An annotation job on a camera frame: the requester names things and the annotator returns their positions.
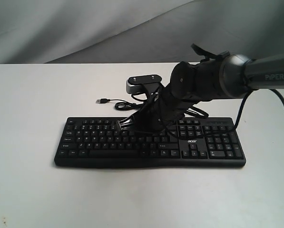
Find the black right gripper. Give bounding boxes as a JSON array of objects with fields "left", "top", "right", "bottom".
[{"left": 118, "top": 87, "right": 194, "bottom": 133}]

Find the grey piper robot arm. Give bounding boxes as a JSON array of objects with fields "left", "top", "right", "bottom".
[{"left": 117, "top": 52, "right": 284, "bottom": 134}]

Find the black acer keyboard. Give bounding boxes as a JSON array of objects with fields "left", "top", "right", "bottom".
[{"left": 54, "top": 117, "right": 246, "bottom": 169}]

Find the grey backdrop cloth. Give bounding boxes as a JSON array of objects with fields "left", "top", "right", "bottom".
[{"left": 0, "top": 0, "right": 284, "bottom": 64}]

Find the black usb cable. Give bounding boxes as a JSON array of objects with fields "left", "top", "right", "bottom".
[{"left": 95, "top": 97, "right": 140, "bottom": 112}]

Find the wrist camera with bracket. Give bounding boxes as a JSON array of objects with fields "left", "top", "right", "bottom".
[{"left": 126, "top": 75, "right": 162, "bottom": 95}]

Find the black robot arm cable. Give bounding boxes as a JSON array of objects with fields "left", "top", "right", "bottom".
[{"left": 213, "top": 89, "right": 284, "bottom": 133}]

